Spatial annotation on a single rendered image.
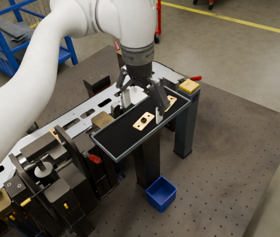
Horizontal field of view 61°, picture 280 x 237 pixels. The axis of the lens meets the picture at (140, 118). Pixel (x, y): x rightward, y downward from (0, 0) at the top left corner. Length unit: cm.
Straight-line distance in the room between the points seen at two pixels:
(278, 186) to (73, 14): 195
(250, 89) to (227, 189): 185
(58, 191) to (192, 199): 63
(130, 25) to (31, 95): 30
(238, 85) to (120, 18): 247
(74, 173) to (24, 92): 67
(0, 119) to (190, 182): 102
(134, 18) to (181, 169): 88
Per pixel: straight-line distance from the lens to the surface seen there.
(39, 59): 43
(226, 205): 121
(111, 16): 59
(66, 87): 186
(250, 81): 306
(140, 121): 84
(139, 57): 62
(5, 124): 34
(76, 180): 98
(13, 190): 86
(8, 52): 289
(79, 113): 116
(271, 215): 207
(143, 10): 57
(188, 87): 98
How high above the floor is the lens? 178
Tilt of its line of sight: 46 degrees down
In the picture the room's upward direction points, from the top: 6 degrees counter-clockwise
